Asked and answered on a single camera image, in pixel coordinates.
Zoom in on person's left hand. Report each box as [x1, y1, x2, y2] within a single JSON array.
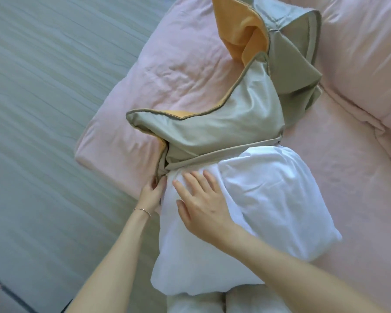
[[135, 174, 169, 219]]

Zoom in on person's white trousers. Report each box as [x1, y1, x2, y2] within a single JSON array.
[[166, 284, 295, 313]]

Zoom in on person's right hand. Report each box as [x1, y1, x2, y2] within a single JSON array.
[[172, 170, 245, 252]]

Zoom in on pink bed sheet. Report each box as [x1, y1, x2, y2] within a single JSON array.
[[74, 0, 391, 313]]

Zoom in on pink duvet with white ruffle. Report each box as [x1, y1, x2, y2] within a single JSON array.
[[273, 0, 391, 167]]

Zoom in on person's right forearm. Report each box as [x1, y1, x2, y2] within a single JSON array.
[[225, 227, 391, 313]]

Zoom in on white cushion insert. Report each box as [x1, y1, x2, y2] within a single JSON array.
[[149, 144, 343, 296]]

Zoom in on person's left forearm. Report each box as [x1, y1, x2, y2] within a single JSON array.
[[65, 209, 152, 313]]

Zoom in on black chair base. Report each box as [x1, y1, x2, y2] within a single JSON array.
[[0, 270, 73, 313]]

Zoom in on grey-green cushion cover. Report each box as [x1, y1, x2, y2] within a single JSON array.
[[211, 0, 324, 128], [125, 51, 286, 187]]

